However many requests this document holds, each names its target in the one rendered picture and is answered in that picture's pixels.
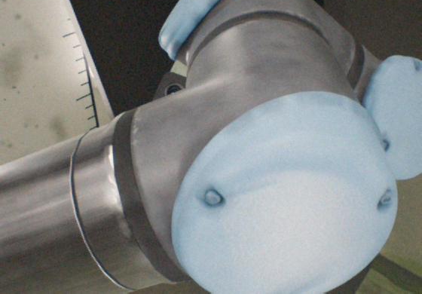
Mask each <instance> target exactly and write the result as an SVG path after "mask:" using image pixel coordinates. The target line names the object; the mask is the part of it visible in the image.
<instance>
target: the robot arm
mask: <svg viewBox="0 0 422 294"><path fill-rule="evenodd" d="M158 40H159V44H160V46H161V47H162V48H163V49H164V50H165V51H166V52H167V53H168V54H169V56H170V58H171V59H172V60H174V61H176V60H178V61H179V62H181V63H183V64H184V65H185V66H187V67H188V68H187V77H185V76H184V75H180V74H177V73H175V72H166V73H165V74H164V76H163V78H162V79H161V82H160V84H159V87H158V89H157V92H156V94H155V95H154V99H153V102H149V103H146V104H143V105H142V106H140V107H137V108H134V109H131V110H130V111H127V112H124V113H122V114H120V115H119V116H118V117H115V118H114V119H113V120H112V121H111V122H110V123H109V124H107V125H104V126H102V127H99V128H96V129H95V130H91V131H89V132H87V133H83V134H80V135H78V136H75V137H72V138H70V139H67V140H66V141H63V142H60V143H58V144H56V145H52V146H50V147H48V148H46V149H43V150H41V151H36V152H33V153H32V154H29V155H26V156H24V157H21V158H19V159H16V160H15V161H12V162H9V163H7V164H4V165H1V166H0V294H127V293H129V292H133V291H137V290H139V289H144V288H147V287H150V286H154V285H157V284H159V283H168V284H175V283H181V282H185V281H187V280H190V279H193V280H194V281H195V282H197V283H198V284H199V285H200V286H202V287H204V288H205V289H206V290H208V291H209V292H211V293H213V294H323V293H325V292H328V291H329V290H331V289H334V288H335V287H337V286H340V285H341V284H342V283H344V282H347V281H348V280H349V279H351V278H352V277H354V276H355V275H357V274H358V273H359V272H360V271H361V270H362V269H363V268H364V267H365V266H367V265H368V264H369V263H370V262H371V261H372V260H373V258H374V257H376V255H377V254H378V253H379V251H380V250H381V247H382V246H383V245H384V244H385V242H386V240H387V238H388V237H389V235H390V232H391V230H392V227H393V225H394V222H395V219H396V213H397V207H398V200H397V189H396V182H395V179H410V178H412V177H414V176H416V175H418V174H420V173H422V61H421V60H419V59H417V58H412V57H403V56H392V57H389V58H387V59H385V61H381V60H378V59H376V58H375V57H374V56H373V55H372V53H371V52H370V51H369V50H368V49H367V48H366V47H364V46H363V45H361V44H360V43H359V42H358V41H357V40H356V39H355V38H354V37H353V36H352V35H351V34H350V33H349V32H348V31H347V30H346V29H344V28H343V27H342V26H341V25H340V24H339V23H338V22H336V21H335V20H334V19H333V18H332V16H331V15H330V14H328V13H327V12H326V11H324V10H323V9H322V8H321V7H320V6H319V5H318V4H317V3H316V2H315V1H314V0H179V1H178V3H177V4H176V6H175V7H174V9H173V11H172V13H171V14H170V16H169V17H168V19H167V20H166V22H165V24H164V25H163V27H162V29H161V32H160V34H159V37H158Z"/></svg>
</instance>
